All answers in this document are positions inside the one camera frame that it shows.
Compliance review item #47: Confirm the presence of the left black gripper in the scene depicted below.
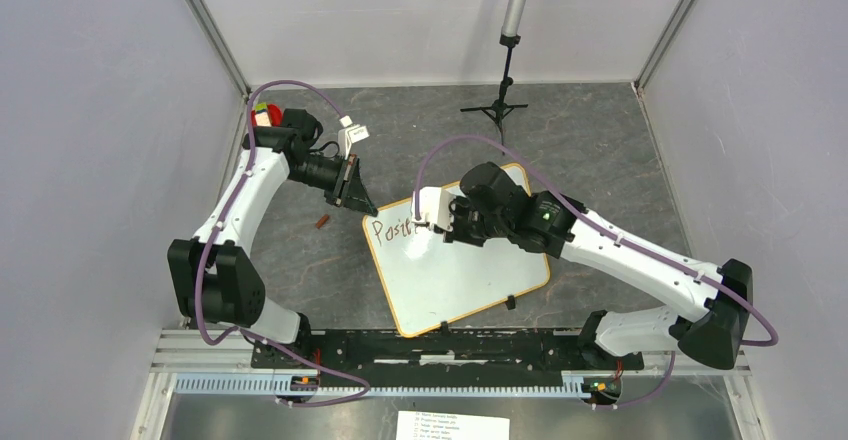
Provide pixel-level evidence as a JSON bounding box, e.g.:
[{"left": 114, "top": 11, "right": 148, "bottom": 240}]
[{"left": 287, "top": 152, "right": 377, "bottom": 217}]

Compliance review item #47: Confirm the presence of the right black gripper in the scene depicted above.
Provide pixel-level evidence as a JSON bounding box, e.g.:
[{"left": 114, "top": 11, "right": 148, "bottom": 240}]
[{"left": 434, "top": 193, "right": 510, "bottom": 246}]

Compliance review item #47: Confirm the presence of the red marker cap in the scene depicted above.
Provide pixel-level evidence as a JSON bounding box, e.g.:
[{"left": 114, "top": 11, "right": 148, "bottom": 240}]
[{"left": 315, "top": 214, "right": 330, "bottom": 229}]

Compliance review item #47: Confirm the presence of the yellow framed whiteboard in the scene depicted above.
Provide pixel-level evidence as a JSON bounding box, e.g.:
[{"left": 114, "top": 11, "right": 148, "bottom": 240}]
[{"left": 362, "top": 198, "right": 551, "bottom": 338}]

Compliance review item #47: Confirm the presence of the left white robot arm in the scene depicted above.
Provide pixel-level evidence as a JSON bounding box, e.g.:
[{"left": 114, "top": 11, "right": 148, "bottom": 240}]
[{"left": 167, "top": 103, "right": 378, "bottom": 368}]

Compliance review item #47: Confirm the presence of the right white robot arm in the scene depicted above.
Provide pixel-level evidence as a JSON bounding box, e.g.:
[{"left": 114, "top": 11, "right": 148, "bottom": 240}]
[{"left": 420, "top": 162, "right": 753, "bottom": 370}]

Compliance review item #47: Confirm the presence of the black tripod stand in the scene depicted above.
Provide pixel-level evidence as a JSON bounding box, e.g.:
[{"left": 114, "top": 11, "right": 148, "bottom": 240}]
[{"left": 460, "top": 35, "right": 529, "bottom": 146}]

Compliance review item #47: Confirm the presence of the red toy with block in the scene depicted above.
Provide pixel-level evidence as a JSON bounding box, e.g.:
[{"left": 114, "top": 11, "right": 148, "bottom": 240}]
[{"left": 251, "top": 102, "right": 283, "bottom": 127}]

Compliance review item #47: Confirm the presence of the grey metal pole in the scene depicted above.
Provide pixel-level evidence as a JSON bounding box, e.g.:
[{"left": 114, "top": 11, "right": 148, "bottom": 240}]
[{"left": 500, "top": 0, "right": 527, "bottom": 47}]

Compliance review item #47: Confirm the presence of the white paper sheet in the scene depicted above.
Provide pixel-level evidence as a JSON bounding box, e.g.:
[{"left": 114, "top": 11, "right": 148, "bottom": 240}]
[{"left": 395, "top": 411, "right": 511, "bottom": 440}]

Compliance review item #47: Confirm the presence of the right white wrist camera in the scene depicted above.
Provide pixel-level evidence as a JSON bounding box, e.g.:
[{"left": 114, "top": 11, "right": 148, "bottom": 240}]
[{"left": 410, "top": 187, "right": 456, "bottom": 232}]

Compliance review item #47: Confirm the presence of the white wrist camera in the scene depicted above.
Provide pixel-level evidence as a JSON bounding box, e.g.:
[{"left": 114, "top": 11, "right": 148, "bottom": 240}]
[
  {"left": 337, "top": 115, "right": 369, "bottom": 157},
  {"left": 410, "top": 187, "right": 456, "bottom": 232}
]

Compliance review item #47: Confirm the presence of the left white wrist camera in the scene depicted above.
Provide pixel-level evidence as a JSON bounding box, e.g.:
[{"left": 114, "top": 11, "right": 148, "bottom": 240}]
[{"left": 337, "top": 115, "right": 369, "bottom": 157}]

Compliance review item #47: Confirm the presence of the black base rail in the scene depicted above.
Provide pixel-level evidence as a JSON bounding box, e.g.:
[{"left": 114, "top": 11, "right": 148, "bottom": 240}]
[{"left": 291, "top": 328, "right": 644, "bottom": 389}]

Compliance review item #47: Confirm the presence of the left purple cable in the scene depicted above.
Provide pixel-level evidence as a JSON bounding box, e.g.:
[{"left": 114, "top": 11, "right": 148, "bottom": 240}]
[{"left": 193, "top": 80, "right": 372, "bottom": 409}]

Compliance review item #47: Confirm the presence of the purple cable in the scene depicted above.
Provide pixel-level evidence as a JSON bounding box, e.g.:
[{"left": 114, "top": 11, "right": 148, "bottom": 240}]
[
  {"left": 413, "top": 134, "right": 780, "bottom": 412},
  {"left": 193, "top": 80, "right": 372, "bottom": 409}
]

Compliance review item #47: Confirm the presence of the slotted cable duct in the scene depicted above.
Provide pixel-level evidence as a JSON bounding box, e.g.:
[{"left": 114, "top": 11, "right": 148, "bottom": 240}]
[{"left": 170, "top": 373, "right": 598, "bottom": 399}]

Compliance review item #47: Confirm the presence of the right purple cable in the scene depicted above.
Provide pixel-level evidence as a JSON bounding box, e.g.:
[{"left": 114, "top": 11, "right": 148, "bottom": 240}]
[{"left": 413, "top": 134, "right": 780, "bottom": 412}]

